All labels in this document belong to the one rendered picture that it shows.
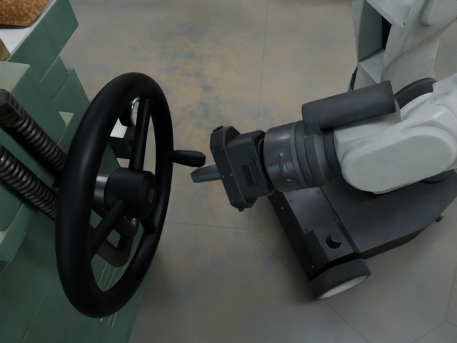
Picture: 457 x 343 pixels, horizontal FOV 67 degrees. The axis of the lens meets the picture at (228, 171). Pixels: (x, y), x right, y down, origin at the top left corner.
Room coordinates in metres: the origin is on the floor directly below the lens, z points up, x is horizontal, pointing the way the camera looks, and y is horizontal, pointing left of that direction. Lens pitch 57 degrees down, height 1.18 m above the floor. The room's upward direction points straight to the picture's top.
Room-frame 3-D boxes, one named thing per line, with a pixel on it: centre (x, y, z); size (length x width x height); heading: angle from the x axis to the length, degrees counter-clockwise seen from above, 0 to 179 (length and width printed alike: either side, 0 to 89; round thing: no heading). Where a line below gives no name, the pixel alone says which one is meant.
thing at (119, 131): (0.50, 0.27, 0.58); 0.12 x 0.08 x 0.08; 80
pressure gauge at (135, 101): (0.49, 0.20, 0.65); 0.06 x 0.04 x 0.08; 170
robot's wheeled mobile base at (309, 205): (0.64, -0.48, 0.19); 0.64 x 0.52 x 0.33; 110
